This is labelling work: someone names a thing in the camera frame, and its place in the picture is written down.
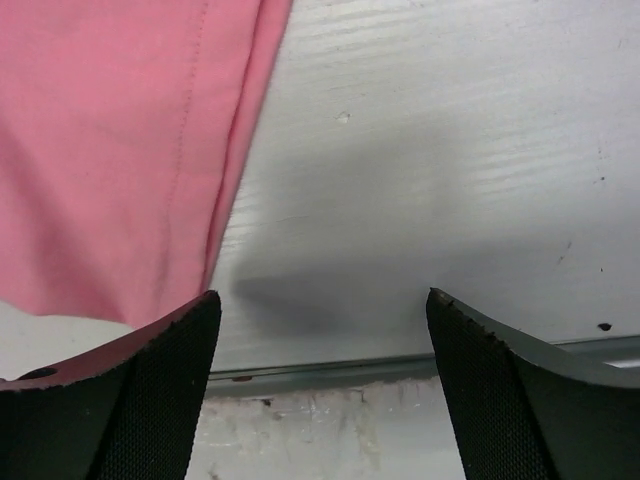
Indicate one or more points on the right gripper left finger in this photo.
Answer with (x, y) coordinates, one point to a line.
(127, 409)

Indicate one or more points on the pink t shirt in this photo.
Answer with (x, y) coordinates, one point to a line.
(125, 126)

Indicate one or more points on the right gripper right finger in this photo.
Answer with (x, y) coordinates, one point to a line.
(525, 409)

